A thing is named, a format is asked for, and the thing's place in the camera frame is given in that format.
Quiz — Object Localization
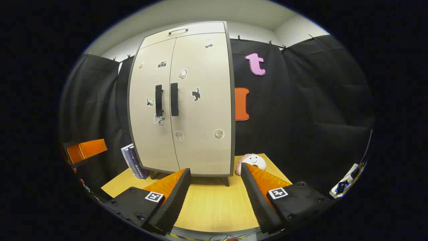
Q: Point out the cream double-door shoe cabinet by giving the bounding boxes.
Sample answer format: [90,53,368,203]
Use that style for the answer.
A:
[127,21,236,187]

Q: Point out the black door handle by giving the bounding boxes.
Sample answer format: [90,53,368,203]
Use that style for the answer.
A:
[170,83,179,117]
[155,85,164,117]

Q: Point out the cream door with headphones sticker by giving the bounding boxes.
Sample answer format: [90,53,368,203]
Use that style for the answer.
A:
[170,33,233,176]

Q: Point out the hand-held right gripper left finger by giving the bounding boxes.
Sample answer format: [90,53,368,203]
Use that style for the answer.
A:
[104,168,192,236]

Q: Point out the pink and white plush toy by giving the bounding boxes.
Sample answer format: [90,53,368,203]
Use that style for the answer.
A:
[235,154,267,176]

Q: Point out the black backdrop cloth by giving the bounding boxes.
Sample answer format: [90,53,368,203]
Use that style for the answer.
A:
[60,33,375,201]

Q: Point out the row of black cloth clips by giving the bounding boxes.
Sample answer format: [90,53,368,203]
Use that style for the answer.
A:
[112,33,316,62]

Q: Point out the dark blue book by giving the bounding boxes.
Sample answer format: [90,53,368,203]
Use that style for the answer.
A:
[132,146,150,179]

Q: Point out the blue and white book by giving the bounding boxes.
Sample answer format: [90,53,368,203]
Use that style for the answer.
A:
[126,145,141,178]

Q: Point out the white and blue clutter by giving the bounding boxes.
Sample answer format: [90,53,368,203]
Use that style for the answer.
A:
[329,163,360,198]

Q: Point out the cream door with camera sticker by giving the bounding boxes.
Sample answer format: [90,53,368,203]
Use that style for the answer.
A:
[129,38,179,173]

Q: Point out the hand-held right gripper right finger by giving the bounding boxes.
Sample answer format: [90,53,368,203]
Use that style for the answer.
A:
[240,163,335,235]

